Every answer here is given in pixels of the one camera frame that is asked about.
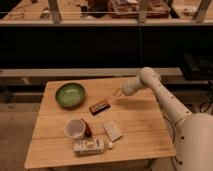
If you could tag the translucent gripper fingers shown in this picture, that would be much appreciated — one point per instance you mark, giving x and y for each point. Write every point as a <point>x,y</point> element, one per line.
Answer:
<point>117,92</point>

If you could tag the dark brown eraser block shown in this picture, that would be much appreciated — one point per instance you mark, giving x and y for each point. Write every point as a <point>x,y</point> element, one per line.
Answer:
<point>99,107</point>

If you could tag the small white ball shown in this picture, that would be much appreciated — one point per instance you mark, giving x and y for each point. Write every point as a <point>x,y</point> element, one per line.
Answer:
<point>110,145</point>

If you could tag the dark red small object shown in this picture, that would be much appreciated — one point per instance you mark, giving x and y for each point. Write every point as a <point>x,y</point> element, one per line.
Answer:
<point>88,132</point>

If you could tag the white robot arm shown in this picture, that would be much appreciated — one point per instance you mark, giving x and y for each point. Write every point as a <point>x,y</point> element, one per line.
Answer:
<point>194,131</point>

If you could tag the small white carton box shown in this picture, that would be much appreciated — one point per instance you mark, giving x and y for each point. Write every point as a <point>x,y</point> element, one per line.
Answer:
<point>88,147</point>

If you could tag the white plastic cup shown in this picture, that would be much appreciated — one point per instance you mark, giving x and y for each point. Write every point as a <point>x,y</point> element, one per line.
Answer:
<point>76,129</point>

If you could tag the green ceramic bowl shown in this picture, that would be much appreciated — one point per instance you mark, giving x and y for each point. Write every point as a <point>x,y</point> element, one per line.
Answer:
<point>70,95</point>

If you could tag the wooden folding table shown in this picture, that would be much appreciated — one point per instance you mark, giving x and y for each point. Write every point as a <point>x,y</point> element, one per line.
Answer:
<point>139,118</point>

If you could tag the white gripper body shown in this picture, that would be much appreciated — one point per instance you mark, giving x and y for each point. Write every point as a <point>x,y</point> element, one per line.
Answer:
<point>131,86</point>

